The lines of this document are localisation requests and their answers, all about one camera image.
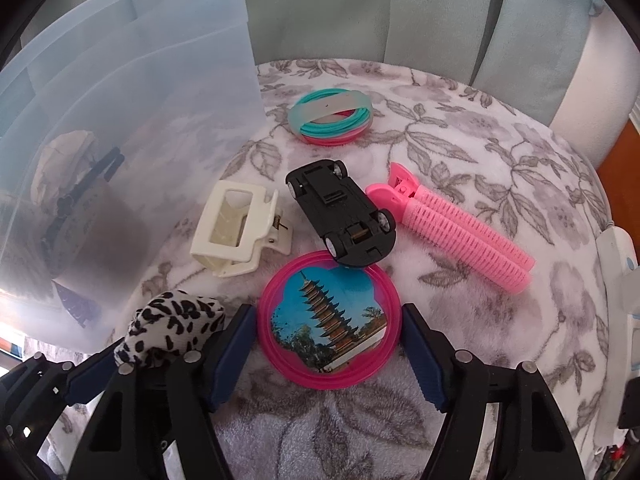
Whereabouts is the white power strip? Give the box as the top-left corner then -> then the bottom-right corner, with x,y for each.
595,227 -> 640,446

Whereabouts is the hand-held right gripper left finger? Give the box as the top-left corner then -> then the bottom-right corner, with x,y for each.
75,302 -> 258,480

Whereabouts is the teal plastic cord coil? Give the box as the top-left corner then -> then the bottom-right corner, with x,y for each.
288,88 -> 375,147

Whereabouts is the grey floral blanket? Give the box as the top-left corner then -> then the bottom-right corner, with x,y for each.
20,57 -> 626,480

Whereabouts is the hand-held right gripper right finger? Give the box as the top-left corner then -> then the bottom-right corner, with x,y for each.
400,302 -> 571,480

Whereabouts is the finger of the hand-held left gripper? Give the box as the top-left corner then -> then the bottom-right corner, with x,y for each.
64,346 -> 124,406

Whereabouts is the pale blue curtain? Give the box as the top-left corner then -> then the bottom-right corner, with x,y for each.
480,0 -> 608,126

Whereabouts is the white hair claw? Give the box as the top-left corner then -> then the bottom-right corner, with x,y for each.
191,181 -> 295,278

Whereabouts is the green curtain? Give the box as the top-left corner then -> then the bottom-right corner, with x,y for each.
125,0 -> 506,86

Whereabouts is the black toy car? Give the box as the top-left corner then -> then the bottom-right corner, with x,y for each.
285,159 -> 398,268

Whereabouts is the clear plastic storage container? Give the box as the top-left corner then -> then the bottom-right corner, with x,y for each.
0,0 -> 266,356

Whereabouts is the pink hair roller clip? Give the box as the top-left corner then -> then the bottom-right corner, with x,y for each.
365,161 -> 537,295

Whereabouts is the pink round pocket mirror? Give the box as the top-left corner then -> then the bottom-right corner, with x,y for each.
257,251 -> 402,392

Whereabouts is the leopard print scrunchie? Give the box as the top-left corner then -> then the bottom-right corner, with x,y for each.
114,290 -> 227,371

